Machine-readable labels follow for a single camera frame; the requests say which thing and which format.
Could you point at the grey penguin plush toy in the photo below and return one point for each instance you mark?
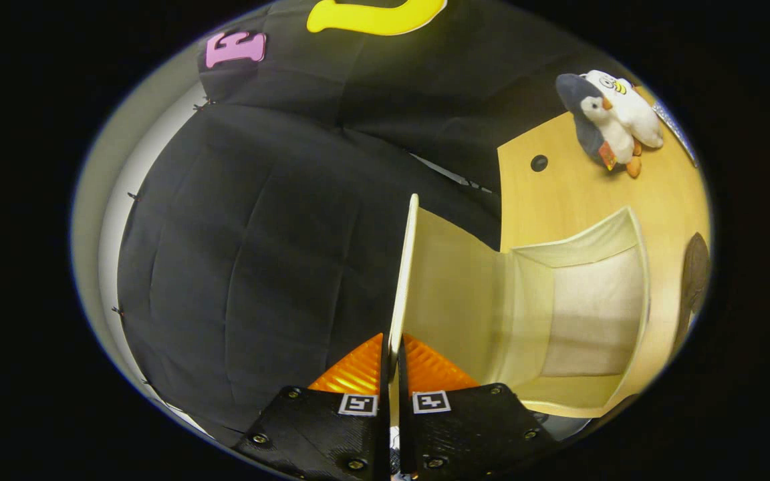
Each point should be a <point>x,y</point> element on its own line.
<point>589,113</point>

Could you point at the cream fabric storage box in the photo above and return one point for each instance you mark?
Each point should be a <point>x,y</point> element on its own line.
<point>592,314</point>

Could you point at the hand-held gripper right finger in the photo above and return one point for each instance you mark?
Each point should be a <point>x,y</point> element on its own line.
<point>465,427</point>

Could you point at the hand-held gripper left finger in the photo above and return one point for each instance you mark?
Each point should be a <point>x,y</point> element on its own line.
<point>331,434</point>

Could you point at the brown fuzzy shoe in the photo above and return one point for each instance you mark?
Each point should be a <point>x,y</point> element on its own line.
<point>696,280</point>

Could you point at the white duck plush toy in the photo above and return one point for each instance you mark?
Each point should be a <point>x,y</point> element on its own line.
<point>635,113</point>

